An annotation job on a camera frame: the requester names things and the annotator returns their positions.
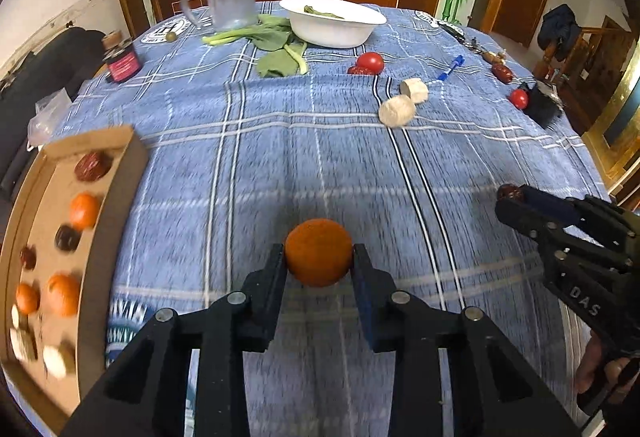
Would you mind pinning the blue plaid tablecloth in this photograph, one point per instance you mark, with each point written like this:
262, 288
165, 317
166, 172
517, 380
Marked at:
250, 157

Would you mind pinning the green vegetable leaf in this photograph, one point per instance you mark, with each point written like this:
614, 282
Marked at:
280, 62

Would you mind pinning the brown round rough piece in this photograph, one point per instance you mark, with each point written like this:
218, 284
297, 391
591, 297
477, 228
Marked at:
24, 344

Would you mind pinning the blue pen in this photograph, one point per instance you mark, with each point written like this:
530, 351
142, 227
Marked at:
450, 67

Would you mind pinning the dark jacket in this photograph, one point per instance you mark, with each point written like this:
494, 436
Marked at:
560, 32

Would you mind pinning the dark purple plum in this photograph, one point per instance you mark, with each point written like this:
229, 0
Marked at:
67, 237

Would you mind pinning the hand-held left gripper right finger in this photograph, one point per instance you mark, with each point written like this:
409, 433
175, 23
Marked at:
362, 302

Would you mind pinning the person's right hand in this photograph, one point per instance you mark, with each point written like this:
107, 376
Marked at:
587, 362

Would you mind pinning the clear plastic bag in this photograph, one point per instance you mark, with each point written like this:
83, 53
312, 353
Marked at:
50, 117

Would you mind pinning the brown cardboard tray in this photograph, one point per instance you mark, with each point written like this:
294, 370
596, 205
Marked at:
120, 227

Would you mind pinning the black sofa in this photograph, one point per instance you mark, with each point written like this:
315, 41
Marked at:
45, 67

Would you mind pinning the wooden stair railing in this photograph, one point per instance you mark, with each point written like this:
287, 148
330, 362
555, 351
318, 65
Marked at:
607, 42

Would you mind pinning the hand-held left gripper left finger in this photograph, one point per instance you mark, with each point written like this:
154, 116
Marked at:
274, 297

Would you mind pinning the black box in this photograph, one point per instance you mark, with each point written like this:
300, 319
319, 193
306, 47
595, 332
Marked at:
542, 103

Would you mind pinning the jar with red label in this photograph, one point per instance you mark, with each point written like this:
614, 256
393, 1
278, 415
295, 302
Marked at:
121, 63

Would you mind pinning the green leaf in bowl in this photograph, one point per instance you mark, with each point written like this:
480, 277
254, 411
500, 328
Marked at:
322, 12

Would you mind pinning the orange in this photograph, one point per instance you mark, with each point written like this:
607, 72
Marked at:
84, 211
26, 298
64, 293
318, 252

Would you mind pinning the red tomato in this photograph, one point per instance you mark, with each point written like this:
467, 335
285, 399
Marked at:
519, 98
371, 62

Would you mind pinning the white bowl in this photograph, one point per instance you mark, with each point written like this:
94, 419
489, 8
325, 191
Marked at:
332, 23

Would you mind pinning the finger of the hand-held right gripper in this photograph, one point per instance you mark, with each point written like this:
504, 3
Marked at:
550, 207
520, 217

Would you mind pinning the green bok choy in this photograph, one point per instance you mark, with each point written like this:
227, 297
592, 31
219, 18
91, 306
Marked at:
250, 33

